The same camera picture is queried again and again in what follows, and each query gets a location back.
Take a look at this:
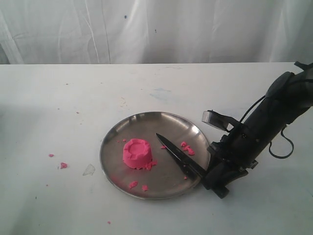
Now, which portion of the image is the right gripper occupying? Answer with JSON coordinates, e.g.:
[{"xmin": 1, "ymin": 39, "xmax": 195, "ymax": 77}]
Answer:
[{"xmin": 201, "ymin": 97, "xmax": 293, "ymax": 199}]

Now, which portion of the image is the black knife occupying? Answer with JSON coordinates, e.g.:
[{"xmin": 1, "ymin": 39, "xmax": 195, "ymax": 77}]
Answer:
[{"xmin": 156, "ymin": 133, "xmax": 206, "ymax": 178}]

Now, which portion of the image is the pink dough lump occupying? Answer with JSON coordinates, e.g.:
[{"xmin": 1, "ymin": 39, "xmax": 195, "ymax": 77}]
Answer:
[{"xmin": 123, "ymin": 139, "xmax": 157, "ymax": 170}]

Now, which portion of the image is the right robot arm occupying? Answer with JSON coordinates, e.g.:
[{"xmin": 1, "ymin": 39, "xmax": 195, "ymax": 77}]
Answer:
[{"xmin": 201, "ymin": 62, "xmax": 313, "ymax": 198}]

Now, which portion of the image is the pink crumb cluster right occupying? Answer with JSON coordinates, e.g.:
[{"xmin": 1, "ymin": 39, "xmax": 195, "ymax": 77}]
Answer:
[{"xmin": 180, "ymin": 141, "xmax": 195, "ymax": 156}]

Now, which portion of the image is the round steel plate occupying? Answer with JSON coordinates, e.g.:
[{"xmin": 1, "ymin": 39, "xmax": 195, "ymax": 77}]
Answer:
[{"xmin": 100, "ymin": 112, "xmax": 210, "ymax": 200}]

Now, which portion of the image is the pink crumb front left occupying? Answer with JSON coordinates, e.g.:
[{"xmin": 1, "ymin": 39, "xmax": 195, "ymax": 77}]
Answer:
[{"xmin": 128, "ymin": 181, "xmax": 138, "ymax": 189}]

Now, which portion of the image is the clear tape scrap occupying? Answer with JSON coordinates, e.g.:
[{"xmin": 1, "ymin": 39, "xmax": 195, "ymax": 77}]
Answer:
[{"xmin": 83, "ymin": 164, "xmax": 96, "ymax": 176}]

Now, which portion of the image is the white curtain backdrop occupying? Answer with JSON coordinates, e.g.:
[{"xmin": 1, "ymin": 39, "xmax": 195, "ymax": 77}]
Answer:
[{"xmin": 0, "ymin": 0, "xmax": 313, "ymax": 64}]

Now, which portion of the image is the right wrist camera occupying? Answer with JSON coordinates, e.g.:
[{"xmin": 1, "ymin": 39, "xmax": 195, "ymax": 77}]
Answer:
[{"xmin": 201, "ymin": 110, "xmax": 237, "ymax": 132}]

